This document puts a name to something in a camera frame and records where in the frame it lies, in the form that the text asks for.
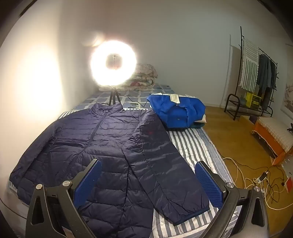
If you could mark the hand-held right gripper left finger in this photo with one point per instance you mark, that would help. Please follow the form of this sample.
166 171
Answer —
88 183

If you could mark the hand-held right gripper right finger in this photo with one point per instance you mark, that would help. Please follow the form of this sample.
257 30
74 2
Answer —
207 185

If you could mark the navy puffer jacket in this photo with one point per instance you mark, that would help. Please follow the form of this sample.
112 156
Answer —
107 141

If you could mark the dark hanging clothes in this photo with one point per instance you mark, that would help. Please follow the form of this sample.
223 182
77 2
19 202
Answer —
265 73

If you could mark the blue striped bed sheet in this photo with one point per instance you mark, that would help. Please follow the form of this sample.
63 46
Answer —
190 146

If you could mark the white power strip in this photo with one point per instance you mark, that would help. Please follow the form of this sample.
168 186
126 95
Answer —
261 178

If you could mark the dark teal cloth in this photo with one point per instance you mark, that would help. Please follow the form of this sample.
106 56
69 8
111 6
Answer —
198 125

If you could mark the blue and white jacket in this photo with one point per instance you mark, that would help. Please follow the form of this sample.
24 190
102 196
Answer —
174 109

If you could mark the orange stool with beige cover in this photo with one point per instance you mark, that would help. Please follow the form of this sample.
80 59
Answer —
274 130

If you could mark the black tripod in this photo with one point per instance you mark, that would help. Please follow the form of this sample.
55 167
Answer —
112 96

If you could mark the yellow crate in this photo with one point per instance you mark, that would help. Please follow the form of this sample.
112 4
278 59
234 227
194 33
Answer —
253 99

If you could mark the blue patchwork blanket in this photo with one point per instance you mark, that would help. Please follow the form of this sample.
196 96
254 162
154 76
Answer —
135 96

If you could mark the folded floral quilts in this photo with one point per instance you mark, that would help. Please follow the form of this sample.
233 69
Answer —
142 77

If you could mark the white leaning board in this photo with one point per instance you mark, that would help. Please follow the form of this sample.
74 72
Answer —
233 68

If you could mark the green striped towel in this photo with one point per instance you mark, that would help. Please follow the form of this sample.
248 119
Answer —
249 66

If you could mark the wall poster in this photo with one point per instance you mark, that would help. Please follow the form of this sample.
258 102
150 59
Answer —
288 98

